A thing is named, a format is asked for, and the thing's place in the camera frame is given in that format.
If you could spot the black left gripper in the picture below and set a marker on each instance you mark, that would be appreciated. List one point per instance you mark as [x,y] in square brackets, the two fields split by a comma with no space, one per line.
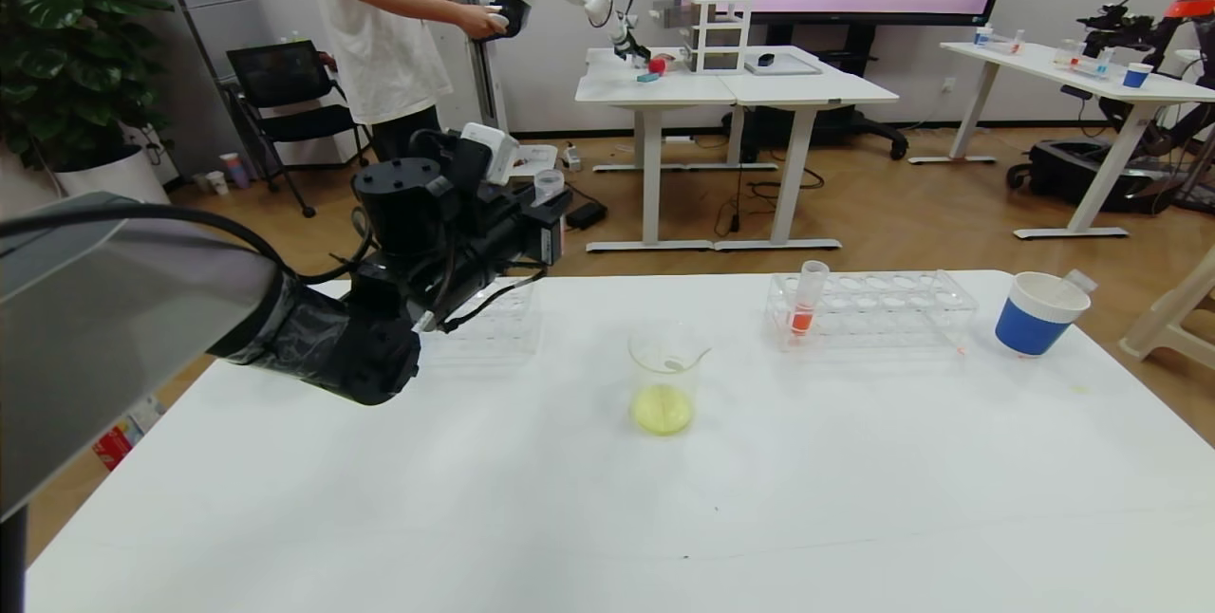
[550,236]

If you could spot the red pigment test tube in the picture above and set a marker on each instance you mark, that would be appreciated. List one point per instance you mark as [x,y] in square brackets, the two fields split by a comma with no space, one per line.
[803,317]
[549,186]

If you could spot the yellow pigment test tube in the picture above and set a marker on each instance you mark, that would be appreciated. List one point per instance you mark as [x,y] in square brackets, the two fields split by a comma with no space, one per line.
[1080,280]

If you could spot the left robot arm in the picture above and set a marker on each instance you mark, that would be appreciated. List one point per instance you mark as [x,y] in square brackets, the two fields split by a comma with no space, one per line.
[114,309]

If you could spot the black background robot arm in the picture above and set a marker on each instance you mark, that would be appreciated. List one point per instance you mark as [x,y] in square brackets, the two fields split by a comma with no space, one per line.
[1125,23]

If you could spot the clear plastic test tube rack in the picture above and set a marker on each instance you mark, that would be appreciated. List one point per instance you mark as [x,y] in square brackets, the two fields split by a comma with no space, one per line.
[864,314]
[503,328]

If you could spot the clear glass beaker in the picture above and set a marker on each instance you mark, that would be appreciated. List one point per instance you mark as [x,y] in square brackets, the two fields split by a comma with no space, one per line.
[663,409]

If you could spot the black power adapter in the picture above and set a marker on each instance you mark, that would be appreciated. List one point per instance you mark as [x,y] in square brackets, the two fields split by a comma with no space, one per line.
[590,215]

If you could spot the white power strip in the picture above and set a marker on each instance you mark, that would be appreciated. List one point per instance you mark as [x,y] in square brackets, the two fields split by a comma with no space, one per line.
[571,157]

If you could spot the person in white shirt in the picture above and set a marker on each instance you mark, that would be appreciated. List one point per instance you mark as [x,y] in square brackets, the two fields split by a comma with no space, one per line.
[380,44]

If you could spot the white double desk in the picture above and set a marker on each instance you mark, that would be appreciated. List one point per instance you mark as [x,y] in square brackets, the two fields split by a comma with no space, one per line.
[740,89]

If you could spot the white drawer organizer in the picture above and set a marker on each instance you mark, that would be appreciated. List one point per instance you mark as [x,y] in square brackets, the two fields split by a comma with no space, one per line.
[719,34]

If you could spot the black folding chair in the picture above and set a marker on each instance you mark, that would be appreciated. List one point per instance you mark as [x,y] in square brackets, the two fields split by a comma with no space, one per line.
[271,72]

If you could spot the pink floor cup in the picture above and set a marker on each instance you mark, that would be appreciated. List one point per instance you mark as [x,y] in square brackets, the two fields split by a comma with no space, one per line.
[235,171]

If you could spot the white floor cup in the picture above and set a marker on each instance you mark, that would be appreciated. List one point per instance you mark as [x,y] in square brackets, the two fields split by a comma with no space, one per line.
[217,183]

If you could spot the black display stand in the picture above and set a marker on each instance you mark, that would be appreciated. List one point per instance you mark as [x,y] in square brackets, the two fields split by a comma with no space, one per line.
[854,124]

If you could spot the white plant pot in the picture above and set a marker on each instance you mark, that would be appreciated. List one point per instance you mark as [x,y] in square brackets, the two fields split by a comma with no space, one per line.
[104,175]

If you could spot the red shopping bag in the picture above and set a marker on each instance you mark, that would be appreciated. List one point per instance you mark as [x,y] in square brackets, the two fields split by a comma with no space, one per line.
[119,442]

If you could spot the green leafy plant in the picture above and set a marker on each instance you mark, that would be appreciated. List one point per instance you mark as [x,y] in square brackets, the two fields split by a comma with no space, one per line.
[66,44]

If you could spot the blue and white paper cup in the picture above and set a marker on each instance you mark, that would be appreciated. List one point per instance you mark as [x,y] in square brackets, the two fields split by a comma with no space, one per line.
[1033,328]

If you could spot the white standing desk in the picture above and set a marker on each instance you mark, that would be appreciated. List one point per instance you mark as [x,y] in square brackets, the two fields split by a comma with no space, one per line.
[1044,65]

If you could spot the small blue paper cup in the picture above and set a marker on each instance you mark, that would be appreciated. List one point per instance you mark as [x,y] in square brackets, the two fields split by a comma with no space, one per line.
[1136,78]

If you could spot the beige plastic stool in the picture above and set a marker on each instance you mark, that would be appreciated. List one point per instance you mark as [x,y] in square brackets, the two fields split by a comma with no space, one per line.
[1177,317]

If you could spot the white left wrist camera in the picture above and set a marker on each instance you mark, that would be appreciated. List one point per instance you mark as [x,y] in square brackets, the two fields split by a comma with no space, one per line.
[494,153]

